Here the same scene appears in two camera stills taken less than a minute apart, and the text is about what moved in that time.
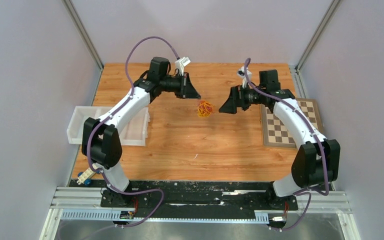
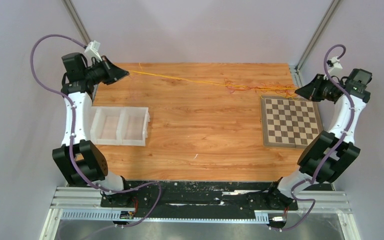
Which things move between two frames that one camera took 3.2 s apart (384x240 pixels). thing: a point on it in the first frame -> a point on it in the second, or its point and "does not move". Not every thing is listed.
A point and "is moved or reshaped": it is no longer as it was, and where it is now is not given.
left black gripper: [187, 90] -> [111, 73]
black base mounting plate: [190, 196] does not move
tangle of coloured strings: [202, 114] is moved or reshaped
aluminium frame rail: [67, 199] does not move
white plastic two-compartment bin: [135, 133] does not move
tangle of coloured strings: [205, 109] is moved or reshaped
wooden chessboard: [275, 133] does not move
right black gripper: [236, 99] -> [312, 91]
